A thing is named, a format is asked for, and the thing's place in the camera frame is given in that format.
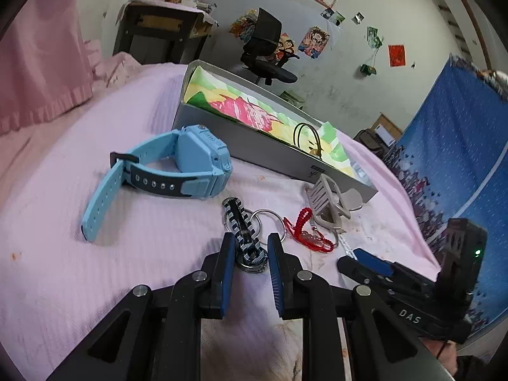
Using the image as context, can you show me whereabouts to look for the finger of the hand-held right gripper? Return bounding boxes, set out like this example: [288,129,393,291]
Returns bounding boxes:
[352,248,401,278]
[337,256,391,292]

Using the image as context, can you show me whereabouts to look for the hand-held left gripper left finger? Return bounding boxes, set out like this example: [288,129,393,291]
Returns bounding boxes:
[45,232,239,381]

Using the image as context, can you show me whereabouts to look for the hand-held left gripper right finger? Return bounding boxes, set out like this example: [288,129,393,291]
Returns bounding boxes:
[267,232,453,381]

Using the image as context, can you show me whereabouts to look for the red cord bracelet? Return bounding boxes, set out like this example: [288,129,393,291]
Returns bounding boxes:
[284,206,335,254]

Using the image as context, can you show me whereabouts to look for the black white braided keychain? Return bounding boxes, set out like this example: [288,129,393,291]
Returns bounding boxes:
[222,196,271,274]

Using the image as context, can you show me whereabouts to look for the small silver key ring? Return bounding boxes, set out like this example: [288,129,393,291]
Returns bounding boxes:
[251,209,275,236]

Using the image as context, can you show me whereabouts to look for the beige hair claw clip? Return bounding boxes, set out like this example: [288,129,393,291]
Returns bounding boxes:
[304,174,365,231]

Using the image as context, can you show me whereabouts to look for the light blue smartwatch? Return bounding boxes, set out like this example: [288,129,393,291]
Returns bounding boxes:
[80,125,235,243]

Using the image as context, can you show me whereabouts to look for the grey shallow box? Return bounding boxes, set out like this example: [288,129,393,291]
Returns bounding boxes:
[171,59,378,209]

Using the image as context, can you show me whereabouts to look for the person's right hand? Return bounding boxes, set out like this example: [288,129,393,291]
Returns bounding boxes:
[421,337,458,374]

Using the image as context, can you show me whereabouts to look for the pink floral blanket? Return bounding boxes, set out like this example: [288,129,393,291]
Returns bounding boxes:
[0,63,441,381]

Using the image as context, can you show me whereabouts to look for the blue printed curtain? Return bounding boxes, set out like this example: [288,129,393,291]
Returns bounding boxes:
[383,53,508,326]

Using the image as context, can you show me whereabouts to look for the cardboard box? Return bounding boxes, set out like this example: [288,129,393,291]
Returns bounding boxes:
[371,113,403,144]

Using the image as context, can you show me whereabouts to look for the colourful floral box liner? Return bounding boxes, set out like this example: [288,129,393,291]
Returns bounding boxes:
[186,67,364,179]

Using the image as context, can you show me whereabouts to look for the green flat box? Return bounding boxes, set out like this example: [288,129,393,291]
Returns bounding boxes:
[280,90,306,109]

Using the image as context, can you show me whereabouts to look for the red paper square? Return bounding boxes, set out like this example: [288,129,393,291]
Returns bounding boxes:
[388,44,407,67]

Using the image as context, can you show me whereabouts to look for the cartoon poster straw hat figure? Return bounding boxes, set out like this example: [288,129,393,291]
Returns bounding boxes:
[297,26,331,60]

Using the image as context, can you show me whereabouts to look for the cartoon poster orange figures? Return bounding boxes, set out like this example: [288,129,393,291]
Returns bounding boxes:
[276,34,298,58]

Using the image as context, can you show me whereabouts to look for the dark wooden desk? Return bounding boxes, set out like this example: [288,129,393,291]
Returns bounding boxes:
[113,0,219,66]

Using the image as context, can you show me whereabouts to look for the cartoon poster behind chair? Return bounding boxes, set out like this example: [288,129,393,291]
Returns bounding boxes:
[230,10,258,40]

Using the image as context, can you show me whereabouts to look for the black office chair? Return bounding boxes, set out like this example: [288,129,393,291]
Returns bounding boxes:
[240,7,300,86]

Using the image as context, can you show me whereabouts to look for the pink curtain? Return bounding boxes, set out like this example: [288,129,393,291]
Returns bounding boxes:
[0,0,106,136]

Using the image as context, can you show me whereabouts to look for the brown beaded hair tie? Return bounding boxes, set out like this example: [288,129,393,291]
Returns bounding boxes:
[293,122,323,157]

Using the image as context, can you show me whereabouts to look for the green wall photo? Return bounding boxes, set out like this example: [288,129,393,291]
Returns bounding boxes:
[366,26,384,48]

